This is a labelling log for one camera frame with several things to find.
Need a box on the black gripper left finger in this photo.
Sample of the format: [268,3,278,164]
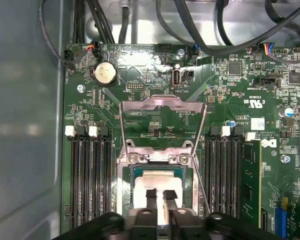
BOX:
[56,188,158,240]

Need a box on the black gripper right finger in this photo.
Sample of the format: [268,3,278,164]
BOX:
[163,189,287,240]

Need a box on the thin wire locking lever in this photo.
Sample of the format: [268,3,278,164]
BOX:
[191,152,212,215]

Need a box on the silver CPU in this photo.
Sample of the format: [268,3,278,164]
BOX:
[129,165,192,226]

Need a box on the metal socket cover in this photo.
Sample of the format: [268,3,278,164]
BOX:
[118,94,208,167]

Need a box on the CPU socket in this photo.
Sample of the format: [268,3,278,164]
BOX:
[116,147,203,226]

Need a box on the black RAM slot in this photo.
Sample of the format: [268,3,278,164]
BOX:
[76,124,94,226]
[64,124,84,228]
[88,124,105,221]
[205,124,222,216]
[216,124,232,216]
[227,124,245,218]
[99,124,115,216]

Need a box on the green RAM stick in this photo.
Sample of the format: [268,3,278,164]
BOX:
[240,138,263,230]

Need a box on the white motherboard sticker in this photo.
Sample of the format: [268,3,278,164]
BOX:
[250,117,266,131]

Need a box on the green motherboard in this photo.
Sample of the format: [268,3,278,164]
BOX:
[61,42,300,240]

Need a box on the internal USB port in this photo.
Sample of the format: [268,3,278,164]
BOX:
[170,63,183,90]

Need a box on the silver round capacitor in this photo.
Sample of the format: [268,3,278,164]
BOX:
[278,106,295,119]

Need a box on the round coin battery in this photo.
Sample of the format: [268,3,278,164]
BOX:
[91,61,119,88]

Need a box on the square black chip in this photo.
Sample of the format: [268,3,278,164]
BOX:
[288,71,300,85]
[228,61,242,75]

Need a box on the black open PC case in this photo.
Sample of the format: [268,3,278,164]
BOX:
[0,0,300,240]

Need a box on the black internal cable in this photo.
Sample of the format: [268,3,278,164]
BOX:
[117,0,130,45]
[176,0,300,57]

